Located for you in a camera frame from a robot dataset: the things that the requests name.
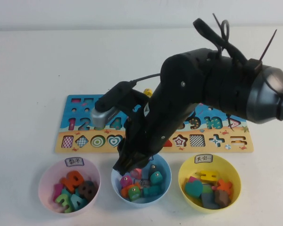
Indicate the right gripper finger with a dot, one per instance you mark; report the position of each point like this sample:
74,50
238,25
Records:
139,161
122,164

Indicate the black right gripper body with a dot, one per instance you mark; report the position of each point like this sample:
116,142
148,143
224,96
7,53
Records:
136,131

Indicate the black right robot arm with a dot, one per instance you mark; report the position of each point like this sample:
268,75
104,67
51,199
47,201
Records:
191,77

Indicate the pink fish piece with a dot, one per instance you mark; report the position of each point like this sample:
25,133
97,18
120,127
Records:
137,173

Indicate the dark fish piece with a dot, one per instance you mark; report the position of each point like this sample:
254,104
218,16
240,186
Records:
153,169

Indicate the magenta fish piece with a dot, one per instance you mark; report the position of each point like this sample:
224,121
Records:
125,182

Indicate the white label in blue bowl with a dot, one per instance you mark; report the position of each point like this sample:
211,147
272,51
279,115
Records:
139,182

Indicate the green-teal fish piece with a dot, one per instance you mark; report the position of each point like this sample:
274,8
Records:
156,178

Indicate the orange fish piece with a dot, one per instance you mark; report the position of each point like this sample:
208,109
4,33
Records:
124,191

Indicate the blue plastic bowl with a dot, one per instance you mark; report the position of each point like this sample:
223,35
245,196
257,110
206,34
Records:
165,169

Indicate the green fish piece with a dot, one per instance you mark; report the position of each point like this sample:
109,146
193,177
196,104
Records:
134,194

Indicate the teal fish piece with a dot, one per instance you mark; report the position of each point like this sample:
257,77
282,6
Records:
151,191

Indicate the red triangle piece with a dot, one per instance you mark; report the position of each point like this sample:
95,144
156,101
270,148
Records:
168,143

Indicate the yellow fish piece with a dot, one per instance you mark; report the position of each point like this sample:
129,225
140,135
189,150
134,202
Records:
147,92

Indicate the brown number eight piece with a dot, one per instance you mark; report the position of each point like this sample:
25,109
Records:
88,189

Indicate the orange number ten piece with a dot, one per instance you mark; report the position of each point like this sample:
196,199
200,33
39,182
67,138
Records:
72,180

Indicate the pink shape piece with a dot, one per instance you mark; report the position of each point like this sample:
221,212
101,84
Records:
192,179

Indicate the teal number four piece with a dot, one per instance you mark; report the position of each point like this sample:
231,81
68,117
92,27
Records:
75,202

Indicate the teal heart piece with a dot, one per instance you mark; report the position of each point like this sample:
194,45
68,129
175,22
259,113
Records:
193,188

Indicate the pink plastic bowl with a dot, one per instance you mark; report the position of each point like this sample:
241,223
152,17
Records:
47,179

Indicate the colourful wooden puzzle board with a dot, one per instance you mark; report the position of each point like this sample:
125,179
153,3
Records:
59,146

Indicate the green number three piece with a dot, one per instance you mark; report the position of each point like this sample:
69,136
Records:
62,200

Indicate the magenta number piece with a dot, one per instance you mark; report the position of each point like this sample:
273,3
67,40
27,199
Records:
57,191

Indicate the yellow equals sign piece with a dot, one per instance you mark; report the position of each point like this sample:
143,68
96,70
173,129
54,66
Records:
208,175

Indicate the green square piece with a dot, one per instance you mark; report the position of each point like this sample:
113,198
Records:
207,189

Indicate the small pink piece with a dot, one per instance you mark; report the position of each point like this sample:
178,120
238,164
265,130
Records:
214,188

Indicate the slate blue shape piece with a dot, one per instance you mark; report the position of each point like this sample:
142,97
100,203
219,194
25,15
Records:
208,201

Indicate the orange star piece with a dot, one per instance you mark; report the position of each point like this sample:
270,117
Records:
224,186

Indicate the brown wooden shape piece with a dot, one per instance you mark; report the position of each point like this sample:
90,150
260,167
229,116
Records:
222,199

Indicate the yellow plastic bowl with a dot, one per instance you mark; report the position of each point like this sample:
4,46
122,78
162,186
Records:
233,171

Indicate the white label reading 数字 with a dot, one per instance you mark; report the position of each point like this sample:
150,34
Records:
74,162

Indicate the white label reading 其它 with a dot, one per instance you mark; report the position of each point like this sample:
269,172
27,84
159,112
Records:
202,159

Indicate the black zip tie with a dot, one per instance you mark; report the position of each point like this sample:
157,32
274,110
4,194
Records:
268,44
217,23

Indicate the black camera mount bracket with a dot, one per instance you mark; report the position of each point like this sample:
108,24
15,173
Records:
136,96

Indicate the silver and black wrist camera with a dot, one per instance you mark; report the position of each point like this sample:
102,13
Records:
103,117

